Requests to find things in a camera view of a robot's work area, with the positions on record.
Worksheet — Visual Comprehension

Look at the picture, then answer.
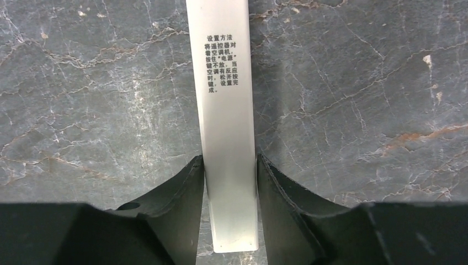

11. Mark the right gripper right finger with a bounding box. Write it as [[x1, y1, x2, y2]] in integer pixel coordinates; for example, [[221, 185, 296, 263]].
[[257, 153, 351, 264]]

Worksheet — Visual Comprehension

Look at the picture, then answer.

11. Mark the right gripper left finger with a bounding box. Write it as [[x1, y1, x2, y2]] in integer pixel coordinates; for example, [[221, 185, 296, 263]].
[[108, 155, 204, 264]]

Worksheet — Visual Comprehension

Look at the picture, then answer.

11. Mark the white remote control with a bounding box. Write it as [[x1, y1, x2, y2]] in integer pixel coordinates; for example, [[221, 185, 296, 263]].
[[186, 0, 259, 253]]

